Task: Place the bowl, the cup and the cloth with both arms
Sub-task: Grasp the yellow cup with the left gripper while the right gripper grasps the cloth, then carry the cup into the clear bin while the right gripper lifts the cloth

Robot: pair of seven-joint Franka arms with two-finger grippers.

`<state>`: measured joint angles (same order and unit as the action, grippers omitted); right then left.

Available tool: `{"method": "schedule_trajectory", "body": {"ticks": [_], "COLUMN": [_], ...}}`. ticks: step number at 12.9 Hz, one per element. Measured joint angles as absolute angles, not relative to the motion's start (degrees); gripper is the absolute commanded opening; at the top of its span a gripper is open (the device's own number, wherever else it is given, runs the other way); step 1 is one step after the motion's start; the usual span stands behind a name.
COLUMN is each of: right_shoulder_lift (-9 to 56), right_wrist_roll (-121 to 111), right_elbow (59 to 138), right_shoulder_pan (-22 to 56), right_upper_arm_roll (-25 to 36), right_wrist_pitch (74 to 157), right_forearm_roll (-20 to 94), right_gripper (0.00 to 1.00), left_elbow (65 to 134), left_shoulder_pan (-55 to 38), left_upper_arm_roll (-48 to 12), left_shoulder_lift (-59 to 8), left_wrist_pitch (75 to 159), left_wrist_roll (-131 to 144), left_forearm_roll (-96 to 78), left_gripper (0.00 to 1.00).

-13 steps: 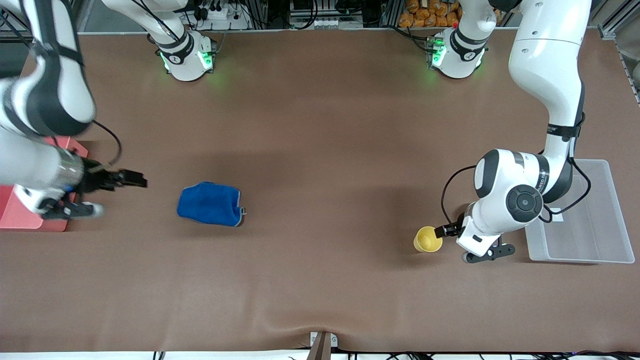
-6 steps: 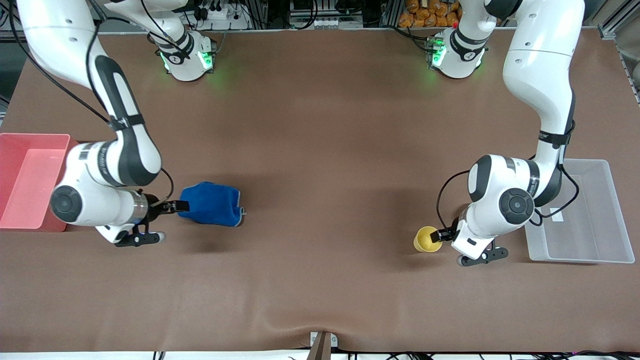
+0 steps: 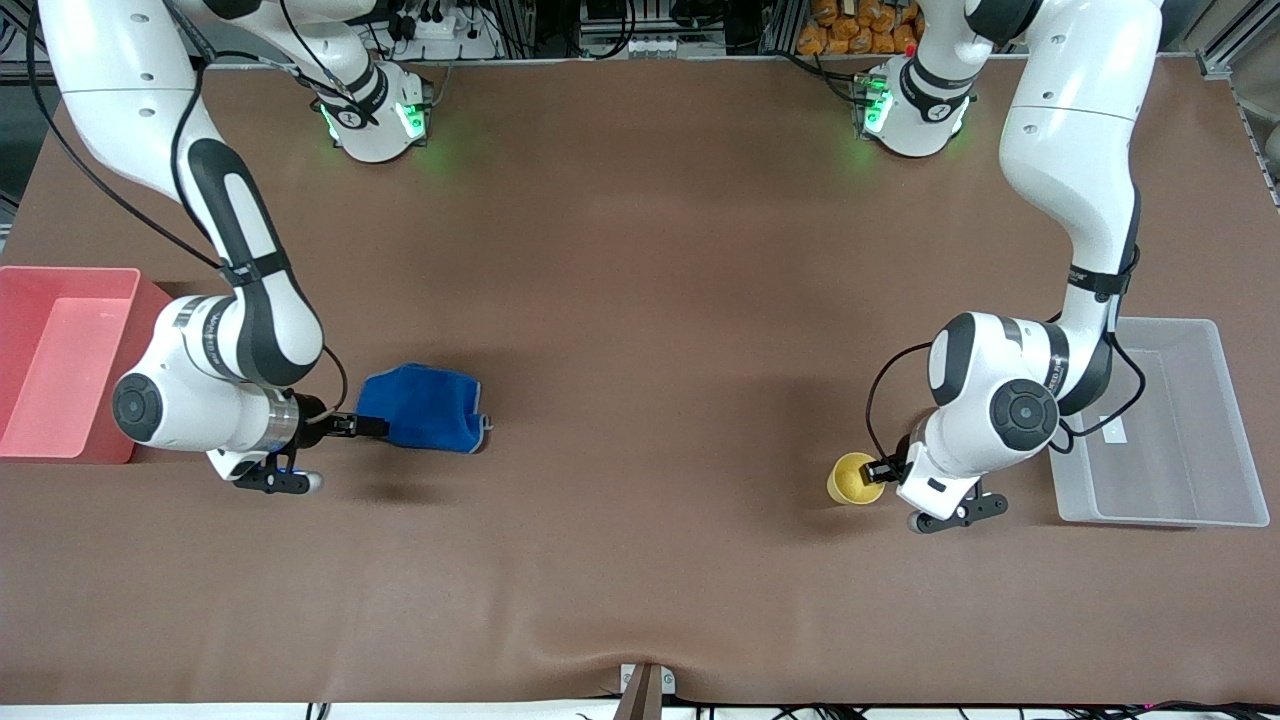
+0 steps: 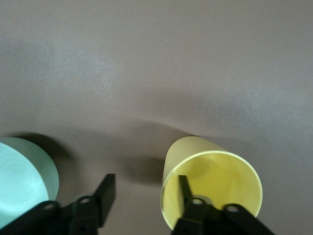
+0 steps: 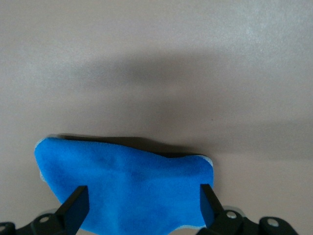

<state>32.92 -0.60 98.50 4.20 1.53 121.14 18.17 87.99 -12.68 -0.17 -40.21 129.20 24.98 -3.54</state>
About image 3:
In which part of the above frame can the yellow cup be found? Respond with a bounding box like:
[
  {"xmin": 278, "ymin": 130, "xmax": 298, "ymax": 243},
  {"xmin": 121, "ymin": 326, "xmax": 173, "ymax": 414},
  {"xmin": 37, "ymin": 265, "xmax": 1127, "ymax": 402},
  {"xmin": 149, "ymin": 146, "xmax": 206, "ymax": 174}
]
[{"xmin": 826, "ymin": 452, "xmax": 887, "ymax": 507}]

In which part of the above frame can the blue microfibre cloth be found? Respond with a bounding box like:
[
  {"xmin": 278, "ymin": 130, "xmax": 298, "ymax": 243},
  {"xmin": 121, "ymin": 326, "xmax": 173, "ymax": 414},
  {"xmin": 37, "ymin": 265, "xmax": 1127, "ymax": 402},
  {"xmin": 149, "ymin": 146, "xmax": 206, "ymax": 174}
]
[{"xmin": 357, "ymin": 362, "xmax": 495, "ymax": 455}]

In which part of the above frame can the pink plastic bin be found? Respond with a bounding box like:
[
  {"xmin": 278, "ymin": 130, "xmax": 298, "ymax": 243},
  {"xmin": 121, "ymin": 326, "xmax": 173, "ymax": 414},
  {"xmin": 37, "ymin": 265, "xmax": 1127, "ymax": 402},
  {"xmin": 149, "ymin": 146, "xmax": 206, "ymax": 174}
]
[{"xmin": 0, "ymin": 266, "xmax": 173, "ymax": 465}]

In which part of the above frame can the clear plastic bin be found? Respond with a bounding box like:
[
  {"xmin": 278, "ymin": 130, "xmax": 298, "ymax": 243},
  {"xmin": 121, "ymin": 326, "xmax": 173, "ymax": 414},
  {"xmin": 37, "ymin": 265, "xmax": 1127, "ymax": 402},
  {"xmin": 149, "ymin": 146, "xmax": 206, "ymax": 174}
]
[{"xmin": 1045, "ymin": 317, "xmax": 1271, "ymax": 529}]

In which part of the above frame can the brown table mat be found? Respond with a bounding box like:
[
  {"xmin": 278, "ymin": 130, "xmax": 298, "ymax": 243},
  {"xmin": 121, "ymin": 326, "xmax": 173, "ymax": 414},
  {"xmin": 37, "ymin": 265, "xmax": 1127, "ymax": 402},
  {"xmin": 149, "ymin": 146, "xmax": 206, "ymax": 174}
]
[{"xmin": 0, "ymin": 55, "xmax": 1280, "ymax": 706}]

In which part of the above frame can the white power strip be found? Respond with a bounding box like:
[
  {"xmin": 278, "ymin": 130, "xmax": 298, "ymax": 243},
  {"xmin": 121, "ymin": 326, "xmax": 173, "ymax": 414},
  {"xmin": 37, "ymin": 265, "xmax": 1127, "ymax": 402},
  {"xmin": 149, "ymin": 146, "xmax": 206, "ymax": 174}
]
[{"xmin": 395, "ymin": 5, "xmax": 501, "ymax": 61}]

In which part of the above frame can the orange snack bag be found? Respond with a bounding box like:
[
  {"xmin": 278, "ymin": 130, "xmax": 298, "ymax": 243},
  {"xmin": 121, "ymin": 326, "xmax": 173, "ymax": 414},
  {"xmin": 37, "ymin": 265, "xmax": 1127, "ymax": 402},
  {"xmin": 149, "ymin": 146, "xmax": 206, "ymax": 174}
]
[{"xmin": 797, "ymin": 0, "xmax": 926, "ymax": 56}]

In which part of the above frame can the metal bracket with post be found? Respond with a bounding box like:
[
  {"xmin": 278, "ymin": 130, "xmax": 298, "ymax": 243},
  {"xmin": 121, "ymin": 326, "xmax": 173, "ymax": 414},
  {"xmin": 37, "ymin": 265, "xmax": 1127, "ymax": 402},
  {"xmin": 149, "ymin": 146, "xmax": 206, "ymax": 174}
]
[{"xmin": 612, "ymin": 662, "xmax": 677, "ymax": 720}]

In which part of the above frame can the aluminium extrusion frame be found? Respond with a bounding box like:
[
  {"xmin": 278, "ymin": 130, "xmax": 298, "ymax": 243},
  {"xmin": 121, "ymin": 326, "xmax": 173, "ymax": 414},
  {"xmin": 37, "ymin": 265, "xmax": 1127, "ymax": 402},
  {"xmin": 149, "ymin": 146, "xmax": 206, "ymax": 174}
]
[{"xmin": 1195, "ymin": 0, "xmax": 1280, "ymax": 206}]

